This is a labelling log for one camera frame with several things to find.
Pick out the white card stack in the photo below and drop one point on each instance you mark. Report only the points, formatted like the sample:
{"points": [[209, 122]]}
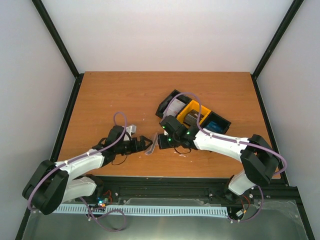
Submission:
{"points": [[175, 107]]}

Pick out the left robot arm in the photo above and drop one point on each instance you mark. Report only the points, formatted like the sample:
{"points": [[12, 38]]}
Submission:
{"points": [[54, 183]]}

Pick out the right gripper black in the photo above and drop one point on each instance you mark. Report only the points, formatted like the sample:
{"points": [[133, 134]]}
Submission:
{"points": [[162, 144]]}

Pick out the black frame post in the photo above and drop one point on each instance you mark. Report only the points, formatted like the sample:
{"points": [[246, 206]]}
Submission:
{"points": [[275, 40], [50, 26]]}

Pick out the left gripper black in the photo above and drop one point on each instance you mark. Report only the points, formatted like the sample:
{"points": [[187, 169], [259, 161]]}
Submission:
{"points": [[141, 147]]}

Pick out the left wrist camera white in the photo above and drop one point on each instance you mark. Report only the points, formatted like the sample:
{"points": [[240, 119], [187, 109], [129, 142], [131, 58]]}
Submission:
{"points": [[130, 130]]}

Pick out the left black frame post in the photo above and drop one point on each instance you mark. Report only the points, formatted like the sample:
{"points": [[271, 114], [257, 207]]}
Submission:
{"points": [[50, 26]]}

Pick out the black bin left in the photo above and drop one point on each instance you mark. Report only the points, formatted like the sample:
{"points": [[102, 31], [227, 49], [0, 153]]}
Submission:
{"points": [[164, 105]]}

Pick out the pink card holder wallet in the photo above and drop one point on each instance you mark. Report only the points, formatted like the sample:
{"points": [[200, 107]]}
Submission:
{"points": [[151, 148]]}

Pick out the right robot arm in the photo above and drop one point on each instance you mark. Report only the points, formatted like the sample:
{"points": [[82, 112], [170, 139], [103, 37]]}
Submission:
{"points": [[258, 162]]}

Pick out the light blue cable duct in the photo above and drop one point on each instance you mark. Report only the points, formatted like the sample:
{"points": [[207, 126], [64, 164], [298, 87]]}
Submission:
{"points": [[162, 211]]}

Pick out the dark card stack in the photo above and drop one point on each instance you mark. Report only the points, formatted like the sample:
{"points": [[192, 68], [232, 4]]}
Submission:
{"points": [[191, 118]]}

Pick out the black aluminium rail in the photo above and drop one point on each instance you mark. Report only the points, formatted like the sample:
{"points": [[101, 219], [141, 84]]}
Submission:
{"points": [[211, 190]]}

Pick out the black bin right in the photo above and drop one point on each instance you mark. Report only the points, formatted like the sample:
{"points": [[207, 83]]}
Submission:
{"points": [[212, 116]]}

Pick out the right black frame post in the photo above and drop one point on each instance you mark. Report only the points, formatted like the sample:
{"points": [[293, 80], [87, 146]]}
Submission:
{"points": [[275, 40]]}

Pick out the grey connector plug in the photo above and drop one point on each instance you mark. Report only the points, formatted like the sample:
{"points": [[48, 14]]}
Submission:
{"points": [[239, 214]]}

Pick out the black bin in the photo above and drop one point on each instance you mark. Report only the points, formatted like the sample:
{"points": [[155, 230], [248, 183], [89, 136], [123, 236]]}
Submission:
{"points": [[212, 116], [164, 105]]}

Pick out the small electronics board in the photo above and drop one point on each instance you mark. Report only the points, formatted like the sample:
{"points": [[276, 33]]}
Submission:
{"points": [[104, 201]]}

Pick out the blue card stack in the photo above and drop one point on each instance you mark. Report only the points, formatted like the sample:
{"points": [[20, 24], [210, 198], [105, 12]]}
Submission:
{"points": [[214, 127]]}

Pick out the yellow bin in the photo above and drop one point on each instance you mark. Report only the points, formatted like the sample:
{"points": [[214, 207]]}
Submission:
{"points": [[203, 111]]}

